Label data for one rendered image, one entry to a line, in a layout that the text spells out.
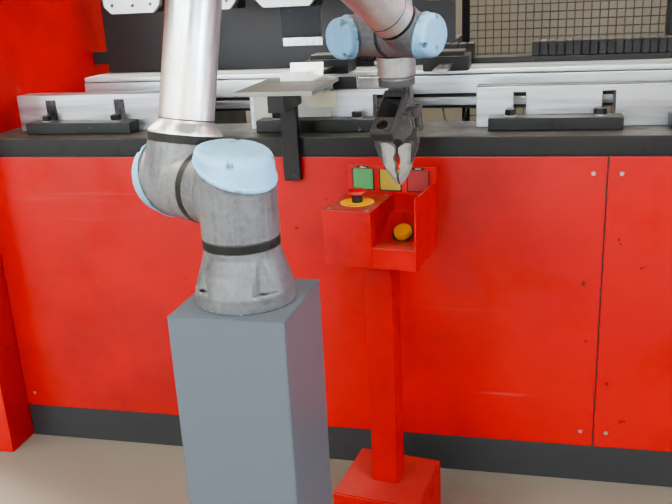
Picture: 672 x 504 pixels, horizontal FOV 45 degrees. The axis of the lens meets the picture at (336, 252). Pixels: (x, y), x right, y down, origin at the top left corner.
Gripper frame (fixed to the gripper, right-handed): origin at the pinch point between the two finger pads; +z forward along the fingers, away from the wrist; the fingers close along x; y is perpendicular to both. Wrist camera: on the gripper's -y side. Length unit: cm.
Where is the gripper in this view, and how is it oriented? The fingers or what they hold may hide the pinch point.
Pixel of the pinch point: (398, 179)
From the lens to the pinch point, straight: 166.2
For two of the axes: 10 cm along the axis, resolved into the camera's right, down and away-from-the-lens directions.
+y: 3.6, -3.9, 8.5
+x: -9.3, -0.7, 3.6
